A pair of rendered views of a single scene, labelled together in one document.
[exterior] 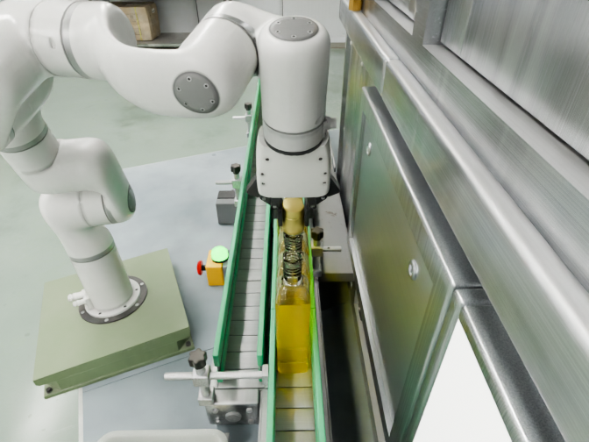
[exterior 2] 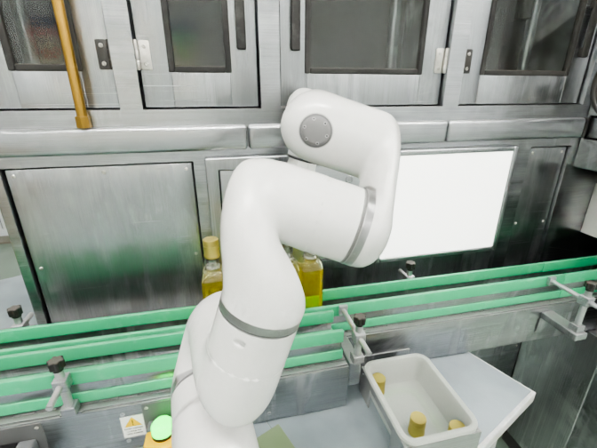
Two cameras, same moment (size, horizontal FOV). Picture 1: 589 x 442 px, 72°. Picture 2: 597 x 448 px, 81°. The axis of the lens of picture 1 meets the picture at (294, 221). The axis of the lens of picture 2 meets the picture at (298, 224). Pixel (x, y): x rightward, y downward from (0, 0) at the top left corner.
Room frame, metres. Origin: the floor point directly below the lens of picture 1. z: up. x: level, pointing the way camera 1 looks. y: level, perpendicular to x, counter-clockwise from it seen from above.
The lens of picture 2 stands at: (0.64, 0.75, 1.48)
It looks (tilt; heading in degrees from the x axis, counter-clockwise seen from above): 21 degrees down; 258
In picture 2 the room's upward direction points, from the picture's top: straight up
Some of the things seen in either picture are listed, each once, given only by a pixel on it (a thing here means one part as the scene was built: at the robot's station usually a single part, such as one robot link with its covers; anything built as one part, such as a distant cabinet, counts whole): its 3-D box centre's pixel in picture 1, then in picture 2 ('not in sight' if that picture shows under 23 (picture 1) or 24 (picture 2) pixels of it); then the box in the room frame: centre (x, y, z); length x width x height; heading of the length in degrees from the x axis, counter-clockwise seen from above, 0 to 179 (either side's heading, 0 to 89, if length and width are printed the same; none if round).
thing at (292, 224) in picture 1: (293, 217); not in sight; (0.51, 0.00, 1.17); 0.04 x 0.04 x 0.04
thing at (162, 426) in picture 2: (219, 253); (162, 427); (0.81, 0.20, 0.84); 0.05 x 0.05 x 0.03
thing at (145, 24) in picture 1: (131, 20); not in sight; (5.90, 2.16, 0.45); 0.62 x 0.44 x 0.40; 86
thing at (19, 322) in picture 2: not in sight; (26, 325); (1.14, -0.06, 0.94); 0.07 x 0.04 x 0.13; 91
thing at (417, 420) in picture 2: not in sight; (417, 424); (0.28, 0.26, 0.79); 0.04 x 0.04 x 0.04
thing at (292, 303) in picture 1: (292, 324); (309, 292); (0.46, 0.00, 0.99); 0.06 x 0.06 x 0.21; 1
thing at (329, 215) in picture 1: (322, 181); not in sight; (1.17, -0.09, 0.84); 0.95 x 0.09 x 0.11; 1
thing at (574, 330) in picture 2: not in sight; (570, 313); (-0.26, 0.11, 0.90); 0.17 x 0.05 x 0.22; 91
